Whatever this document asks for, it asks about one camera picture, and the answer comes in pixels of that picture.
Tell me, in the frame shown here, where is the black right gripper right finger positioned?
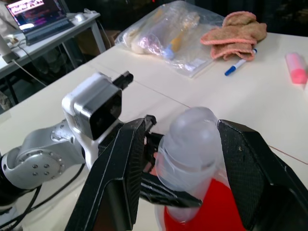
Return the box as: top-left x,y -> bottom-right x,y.
217,119 -> 308,231

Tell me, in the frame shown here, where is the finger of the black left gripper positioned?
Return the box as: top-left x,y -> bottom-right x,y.
139,173 -> 204,209

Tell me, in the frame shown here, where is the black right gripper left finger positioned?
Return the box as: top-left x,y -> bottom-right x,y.
66,118 -> 147,231

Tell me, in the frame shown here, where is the clear bottle with red liquid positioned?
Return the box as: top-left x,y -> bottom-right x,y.
154,139 -> 244,231

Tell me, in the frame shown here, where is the yellow and blue bottle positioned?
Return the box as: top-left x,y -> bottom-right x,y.
163,28 -> 186,60

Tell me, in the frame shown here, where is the blue white marker pen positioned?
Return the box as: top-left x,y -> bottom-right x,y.
224,48 -> 258,77

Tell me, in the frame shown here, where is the clear plastic bag with items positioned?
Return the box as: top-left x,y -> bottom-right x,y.
115,0 -> 226,79

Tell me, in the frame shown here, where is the brown cardboard box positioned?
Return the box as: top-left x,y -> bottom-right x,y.
103,29 -> 121,50

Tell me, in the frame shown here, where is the pink brown towel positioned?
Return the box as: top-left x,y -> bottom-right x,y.
200,12 -> 268,62

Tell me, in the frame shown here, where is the white side desk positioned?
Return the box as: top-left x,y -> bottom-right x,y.
0,12 -> 107,104

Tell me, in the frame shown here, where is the white desk stand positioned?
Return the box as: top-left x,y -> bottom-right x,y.
0,33 -> 20,64

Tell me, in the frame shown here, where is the open laptop computer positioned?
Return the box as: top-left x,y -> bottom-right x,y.
6,0 -> 76,46

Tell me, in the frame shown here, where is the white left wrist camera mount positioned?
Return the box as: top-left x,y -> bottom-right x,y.
61,72 -> 124,172

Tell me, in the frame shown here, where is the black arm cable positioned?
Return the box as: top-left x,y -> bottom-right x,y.
0,163 -> 86,229

